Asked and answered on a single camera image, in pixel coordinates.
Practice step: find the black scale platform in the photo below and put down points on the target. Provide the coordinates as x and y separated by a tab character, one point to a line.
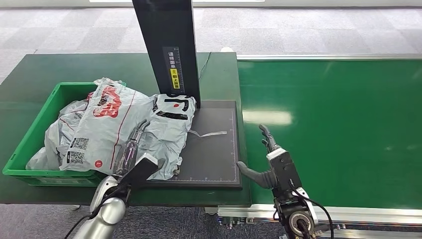
211	155

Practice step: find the bright green conveyor belt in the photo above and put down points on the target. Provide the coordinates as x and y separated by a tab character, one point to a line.
346	132

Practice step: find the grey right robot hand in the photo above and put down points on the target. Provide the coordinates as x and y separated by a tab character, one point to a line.
260	178

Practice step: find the green plastic basket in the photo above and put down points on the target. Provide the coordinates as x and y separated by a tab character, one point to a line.
33	132

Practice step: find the dark green table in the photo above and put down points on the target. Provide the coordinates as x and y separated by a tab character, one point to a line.
49	69

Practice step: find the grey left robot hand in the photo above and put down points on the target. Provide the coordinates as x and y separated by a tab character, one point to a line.
127	155

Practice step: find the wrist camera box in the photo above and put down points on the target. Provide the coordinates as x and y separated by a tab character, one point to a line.
285	171
141	171

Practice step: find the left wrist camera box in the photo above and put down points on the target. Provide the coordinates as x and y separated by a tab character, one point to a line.
141	171

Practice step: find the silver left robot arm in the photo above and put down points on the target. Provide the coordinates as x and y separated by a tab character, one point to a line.
105	211

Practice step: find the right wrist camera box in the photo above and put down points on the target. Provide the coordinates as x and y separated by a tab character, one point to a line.
285	171

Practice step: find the small white round object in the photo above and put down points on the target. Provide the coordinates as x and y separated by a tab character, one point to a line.
226	49

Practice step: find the large grey courier bag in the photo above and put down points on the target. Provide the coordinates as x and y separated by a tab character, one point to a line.
105	132

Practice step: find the black scale column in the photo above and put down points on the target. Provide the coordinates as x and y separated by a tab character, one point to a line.
169	33

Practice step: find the dark connector block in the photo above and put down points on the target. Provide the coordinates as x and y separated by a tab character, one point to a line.
235	222

